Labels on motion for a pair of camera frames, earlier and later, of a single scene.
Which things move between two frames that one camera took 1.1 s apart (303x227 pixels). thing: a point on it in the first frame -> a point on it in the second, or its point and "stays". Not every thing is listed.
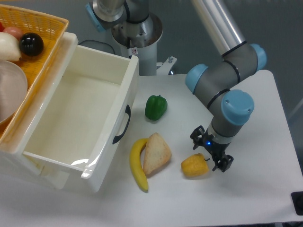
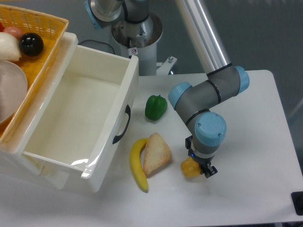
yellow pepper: x=195 y=165 stays
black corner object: x=297 y=199 stays
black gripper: x=217 y=149 -> x=203 y=162
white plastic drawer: x=82 y=128 stays
